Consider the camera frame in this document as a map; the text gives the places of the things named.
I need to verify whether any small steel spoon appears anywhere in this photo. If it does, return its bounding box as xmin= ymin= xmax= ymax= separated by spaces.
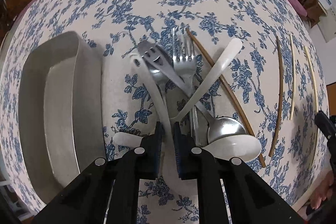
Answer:
xmin=146 ymin=61 xmax=169 ymax=106

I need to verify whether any grey metal tray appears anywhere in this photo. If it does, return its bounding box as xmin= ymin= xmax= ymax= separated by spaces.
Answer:
xmin=18 ymin=31 xmax=106 ymax=203

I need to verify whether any right hand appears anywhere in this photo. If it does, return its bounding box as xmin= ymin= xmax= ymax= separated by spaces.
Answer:
xmin=310 ymin=170 xmax=334 ymax=210

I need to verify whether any white wall panel cabinet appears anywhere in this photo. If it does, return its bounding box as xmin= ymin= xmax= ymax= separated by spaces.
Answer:
xmin=318 ymin=6 xmax=336 ymax=43

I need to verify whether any smiley steel spoon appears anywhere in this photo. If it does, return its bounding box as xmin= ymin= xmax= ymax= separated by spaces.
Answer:
xmin=137 ymin=39 xmax=245 ymax=143

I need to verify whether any steel fork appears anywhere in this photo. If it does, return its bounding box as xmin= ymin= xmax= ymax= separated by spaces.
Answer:
xmin=171 ymin=28 xmax=201 ymax=146

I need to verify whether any white plastic fork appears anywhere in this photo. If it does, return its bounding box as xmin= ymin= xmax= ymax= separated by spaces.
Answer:
xmin=113 ymin=132 xmax=142 ymax=148

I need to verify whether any cream chopstick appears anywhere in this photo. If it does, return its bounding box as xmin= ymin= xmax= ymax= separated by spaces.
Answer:
xmin=304 ymin=46 xmax=318 ymax=115
xmin=289 ymin=33 xmax=296 ymax=121

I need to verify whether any brown chopstick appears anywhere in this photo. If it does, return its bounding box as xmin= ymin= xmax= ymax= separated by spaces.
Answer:
xmin=268 ymin=36 xmax=284 ymax=157
xmin=186 ymin=28 xmax=267 ymax=168

